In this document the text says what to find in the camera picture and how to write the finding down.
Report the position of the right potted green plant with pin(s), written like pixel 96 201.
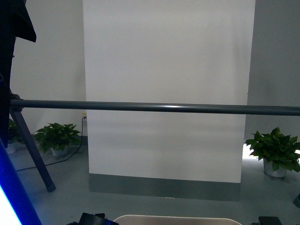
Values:
pixel 278 152

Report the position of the potted green plant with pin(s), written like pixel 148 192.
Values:
pixel 278 152
pixel 57 138

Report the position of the far left potted plant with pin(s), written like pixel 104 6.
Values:
pixel 14 138

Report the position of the grey rack foot right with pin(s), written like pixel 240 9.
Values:
pixel 296 201

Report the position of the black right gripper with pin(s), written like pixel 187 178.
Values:
pixel 267 220

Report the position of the grey clothes rack upper bar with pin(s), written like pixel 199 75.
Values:
pixel 161 107

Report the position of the grey clothes rack leg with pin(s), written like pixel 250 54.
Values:
pixel 16 114

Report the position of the hanging black garment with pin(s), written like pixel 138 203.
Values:
pixel 14 22

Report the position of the blue lit robot arm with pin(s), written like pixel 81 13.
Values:
pixel 17 209

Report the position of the beige plastic laundry hamper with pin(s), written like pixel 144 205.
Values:
pixel 168 220

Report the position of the left potted green plant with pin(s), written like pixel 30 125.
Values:
pixel 57 138

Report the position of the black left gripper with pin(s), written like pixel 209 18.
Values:
pixel 92 219

